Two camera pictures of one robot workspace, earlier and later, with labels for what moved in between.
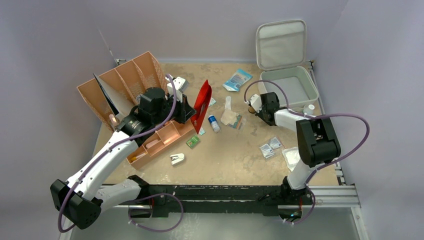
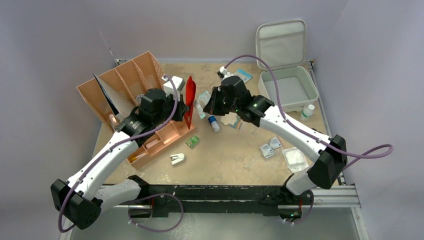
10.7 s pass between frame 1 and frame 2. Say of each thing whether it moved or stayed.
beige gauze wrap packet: stayed
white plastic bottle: stayed
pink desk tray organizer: stayed
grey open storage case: stayed
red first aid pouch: moved
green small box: stayed
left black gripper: stayed
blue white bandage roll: stayed
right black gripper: moved
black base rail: stayed
